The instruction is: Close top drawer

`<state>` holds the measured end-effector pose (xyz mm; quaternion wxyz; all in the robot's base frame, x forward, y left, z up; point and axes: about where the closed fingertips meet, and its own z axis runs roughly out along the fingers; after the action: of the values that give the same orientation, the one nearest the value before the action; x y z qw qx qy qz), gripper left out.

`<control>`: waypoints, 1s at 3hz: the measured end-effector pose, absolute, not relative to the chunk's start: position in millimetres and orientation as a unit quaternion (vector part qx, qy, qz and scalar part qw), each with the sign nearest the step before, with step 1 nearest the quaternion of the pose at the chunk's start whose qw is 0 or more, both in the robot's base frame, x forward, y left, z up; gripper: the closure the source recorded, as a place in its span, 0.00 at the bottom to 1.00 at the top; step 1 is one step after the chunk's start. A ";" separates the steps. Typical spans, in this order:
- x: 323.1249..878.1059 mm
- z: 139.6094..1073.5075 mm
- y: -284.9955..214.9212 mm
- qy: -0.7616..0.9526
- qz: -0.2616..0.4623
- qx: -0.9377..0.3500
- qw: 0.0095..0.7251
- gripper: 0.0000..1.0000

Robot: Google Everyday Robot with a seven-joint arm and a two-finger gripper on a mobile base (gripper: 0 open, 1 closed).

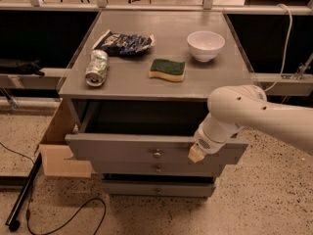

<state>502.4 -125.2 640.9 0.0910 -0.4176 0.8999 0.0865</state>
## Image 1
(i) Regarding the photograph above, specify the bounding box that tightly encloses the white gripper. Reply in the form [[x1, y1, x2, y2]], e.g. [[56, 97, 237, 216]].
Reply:
[[188, 124, 232, 163]]

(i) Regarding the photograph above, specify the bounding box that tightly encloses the grey top drawer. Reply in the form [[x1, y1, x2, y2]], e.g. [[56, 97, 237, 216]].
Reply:
[[64, 132, 250, 166]]

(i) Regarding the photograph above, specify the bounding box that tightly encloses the grey drawer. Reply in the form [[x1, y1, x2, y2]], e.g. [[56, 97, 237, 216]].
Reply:
[[104, 180, 215, 198], [91, 162, 224, 177], [64, 132, 250, 166]]

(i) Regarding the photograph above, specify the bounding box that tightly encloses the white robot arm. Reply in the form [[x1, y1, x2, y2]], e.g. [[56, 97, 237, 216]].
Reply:
[[188, 85, 313, 163]]

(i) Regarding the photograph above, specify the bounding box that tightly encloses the grey middle drawer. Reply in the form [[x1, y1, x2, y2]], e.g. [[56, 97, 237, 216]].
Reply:
[[91, 162, 224, 177]]

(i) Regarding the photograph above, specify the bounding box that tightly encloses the grey bottom drawer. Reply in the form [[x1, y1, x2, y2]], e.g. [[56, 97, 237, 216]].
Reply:
[[104, 180, 215, 198]]

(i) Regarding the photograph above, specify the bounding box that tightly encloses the grey wooden drawer cabinet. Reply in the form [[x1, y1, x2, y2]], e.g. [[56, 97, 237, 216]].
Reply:
[[60, 10, 251, 184]]

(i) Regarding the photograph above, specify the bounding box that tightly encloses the green yellow sponge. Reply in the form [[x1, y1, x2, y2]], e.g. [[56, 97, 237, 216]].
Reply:
[[149, 59, 185, 82]]

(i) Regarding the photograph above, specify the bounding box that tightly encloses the white ceramic bowl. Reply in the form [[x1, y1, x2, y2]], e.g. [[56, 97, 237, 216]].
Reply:
[[187, 31, 225, 63]]

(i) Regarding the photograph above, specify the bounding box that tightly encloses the crushed green soda can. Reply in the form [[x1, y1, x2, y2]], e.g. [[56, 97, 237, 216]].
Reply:
[[85, 50, 109, 87]]

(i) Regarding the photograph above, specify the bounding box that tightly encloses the blue crumpled chip bag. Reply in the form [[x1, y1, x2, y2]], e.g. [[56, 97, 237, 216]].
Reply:
[[92, 30, 155, 57]]

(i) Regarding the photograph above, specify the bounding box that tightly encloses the cardboard box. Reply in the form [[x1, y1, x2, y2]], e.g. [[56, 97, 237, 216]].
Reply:
[[39, 100, 93, 178]]

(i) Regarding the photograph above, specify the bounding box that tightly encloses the black bar on floor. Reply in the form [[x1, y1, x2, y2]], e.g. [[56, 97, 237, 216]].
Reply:
[[5, 155, 42, 232]]

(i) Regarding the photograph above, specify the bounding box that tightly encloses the black object on ledge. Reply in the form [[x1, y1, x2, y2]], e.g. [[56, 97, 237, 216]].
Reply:
[[0, 59, 45, 76]]

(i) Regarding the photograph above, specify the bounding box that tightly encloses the white hanging cable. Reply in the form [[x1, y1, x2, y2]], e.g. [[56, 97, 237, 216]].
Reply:
[[262, 3, 293, 94]]

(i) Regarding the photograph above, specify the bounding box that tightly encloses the black floor cable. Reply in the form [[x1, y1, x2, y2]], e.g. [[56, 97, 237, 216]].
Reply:
[[0, 142, 108, 235]]

